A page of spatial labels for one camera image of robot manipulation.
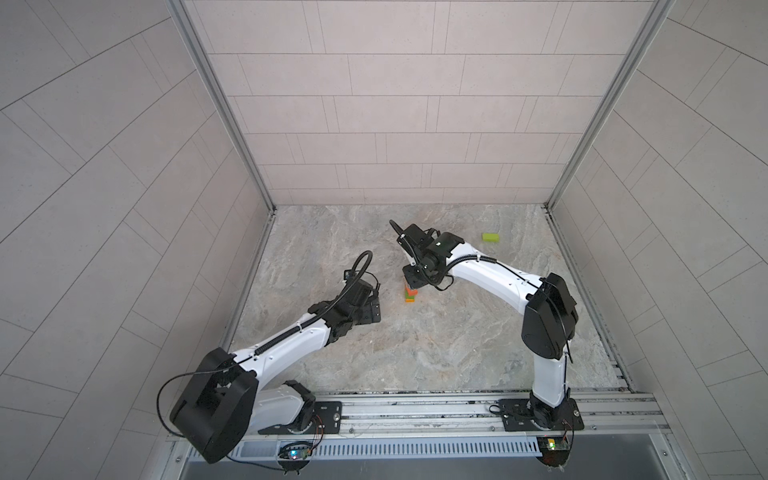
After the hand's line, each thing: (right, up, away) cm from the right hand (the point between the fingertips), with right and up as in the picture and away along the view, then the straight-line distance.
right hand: (411, 281), depth 86 cm
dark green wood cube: (-1, -5, +4) cm, 7 cm away
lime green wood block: (+29, +12, +20) cm, 37 cm away
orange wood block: (0, -7, +5) cm, 8 cm away
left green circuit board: (-27, -35, -21) cm, 49 cm away
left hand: (-11, -7, +1) cm, 13 cm away
